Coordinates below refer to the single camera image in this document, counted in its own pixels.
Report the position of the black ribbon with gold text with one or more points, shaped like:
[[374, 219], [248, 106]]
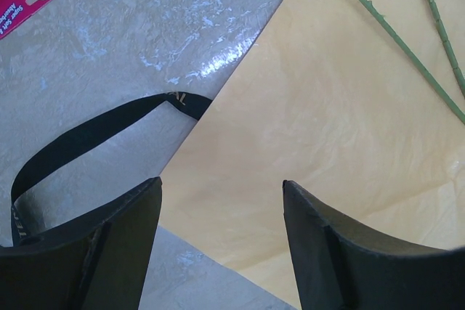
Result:
[[88, 135]]

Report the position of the artificial rose bouquet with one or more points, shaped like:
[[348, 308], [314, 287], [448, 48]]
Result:
[[430, 33]]

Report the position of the orange paper flower wrap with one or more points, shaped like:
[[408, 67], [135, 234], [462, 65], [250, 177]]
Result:
[[327, 99]]

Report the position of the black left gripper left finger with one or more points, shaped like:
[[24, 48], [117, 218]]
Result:
[[96, 261]]

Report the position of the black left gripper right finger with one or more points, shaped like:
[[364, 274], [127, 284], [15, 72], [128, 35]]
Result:
[[340, 263]]

